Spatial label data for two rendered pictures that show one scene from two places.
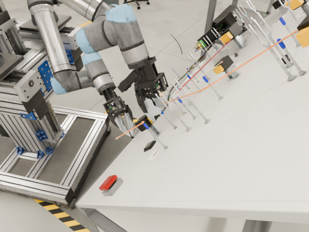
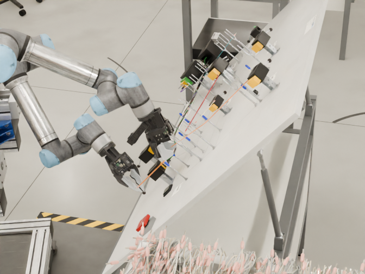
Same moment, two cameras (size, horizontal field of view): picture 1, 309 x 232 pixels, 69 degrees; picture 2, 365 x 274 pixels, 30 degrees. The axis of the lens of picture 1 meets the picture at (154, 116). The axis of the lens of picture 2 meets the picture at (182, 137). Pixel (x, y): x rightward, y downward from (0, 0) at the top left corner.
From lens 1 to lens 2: 1.72 m
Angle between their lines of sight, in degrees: 15
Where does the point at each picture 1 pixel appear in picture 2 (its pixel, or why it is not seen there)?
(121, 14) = (132, 81)
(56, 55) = (44, 125)
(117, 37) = (130, 98)
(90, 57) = (85, 120)
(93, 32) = (108, 98)
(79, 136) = (14, 262)
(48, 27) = (31, 98)
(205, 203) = (221, 173)
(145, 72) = (153, 121)
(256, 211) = (239, 159)
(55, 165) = not seen: outside the picture
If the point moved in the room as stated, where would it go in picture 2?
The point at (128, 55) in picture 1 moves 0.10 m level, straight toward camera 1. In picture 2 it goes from (139, 111) to (150, 125)
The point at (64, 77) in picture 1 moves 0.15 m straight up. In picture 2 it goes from (56, 146) to (50, 112)
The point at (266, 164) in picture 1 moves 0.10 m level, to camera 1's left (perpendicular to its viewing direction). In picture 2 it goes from (243, 145) to (211, 152)
